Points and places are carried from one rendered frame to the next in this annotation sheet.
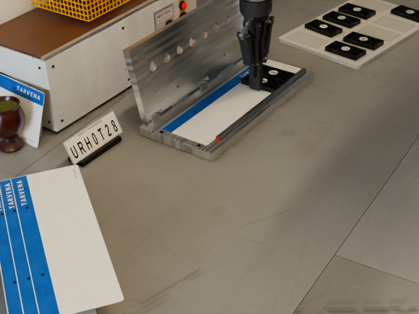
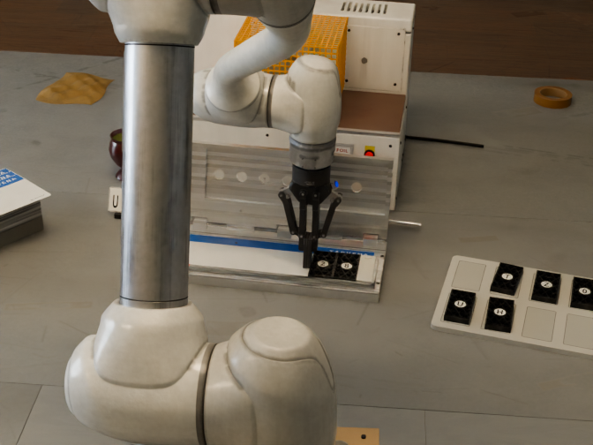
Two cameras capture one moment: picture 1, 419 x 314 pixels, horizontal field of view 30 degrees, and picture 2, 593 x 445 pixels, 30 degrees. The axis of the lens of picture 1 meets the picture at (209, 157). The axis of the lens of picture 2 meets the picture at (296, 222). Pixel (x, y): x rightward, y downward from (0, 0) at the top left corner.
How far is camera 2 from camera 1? 1.93 m
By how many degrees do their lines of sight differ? 51
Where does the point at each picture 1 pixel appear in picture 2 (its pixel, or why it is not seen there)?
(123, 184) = (99, 245)
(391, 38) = (532, 336)
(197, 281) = not seen: outside the picture
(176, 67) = (251, 192)
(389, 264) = (40, 420)
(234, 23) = (366, 196)
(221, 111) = (247, 257)
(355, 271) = (21, 402)
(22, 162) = (106, 189)
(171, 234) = (34, 289)
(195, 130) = (199, 252)
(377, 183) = not seen: hidden behind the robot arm
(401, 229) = not seen: hidden behind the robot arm
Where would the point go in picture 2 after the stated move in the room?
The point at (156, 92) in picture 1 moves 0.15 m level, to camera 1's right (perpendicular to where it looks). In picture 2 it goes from (207, 199) to (238, 231)
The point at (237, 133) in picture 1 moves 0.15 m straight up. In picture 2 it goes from (209, 276) to (207, 212)
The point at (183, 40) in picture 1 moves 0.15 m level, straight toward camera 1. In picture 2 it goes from (273, 172) to (210, 188)
